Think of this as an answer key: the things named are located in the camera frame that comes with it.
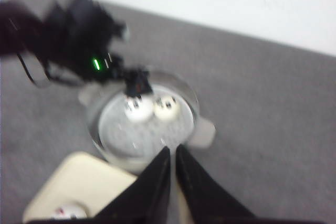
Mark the stainless steel steamer pot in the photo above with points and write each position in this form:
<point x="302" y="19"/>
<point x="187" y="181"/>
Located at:
<point x="132" y="145"/>

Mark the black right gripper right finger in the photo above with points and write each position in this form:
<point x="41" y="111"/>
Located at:
<point x="207" y="200"/>

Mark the panda bun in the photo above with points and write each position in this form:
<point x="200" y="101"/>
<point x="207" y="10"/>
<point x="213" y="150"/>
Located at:
<point x="166" y="108"/>
<point x="139" y="109"/>
<point x="69" y="211"/>

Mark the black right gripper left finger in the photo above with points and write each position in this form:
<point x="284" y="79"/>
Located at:
<point x="147" y="199"/>

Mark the beige rectangular plastic tray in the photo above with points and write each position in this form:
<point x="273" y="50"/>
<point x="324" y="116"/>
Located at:
<point x="83" y="179"/>

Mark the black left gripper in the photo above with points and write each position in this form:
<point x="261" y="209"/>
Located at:
<point x="78" y="39"/>

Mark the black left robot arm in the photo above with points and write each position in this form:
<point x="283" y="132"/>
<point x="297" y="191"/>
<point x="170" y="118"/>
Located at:
<point x="22" y="30"/>

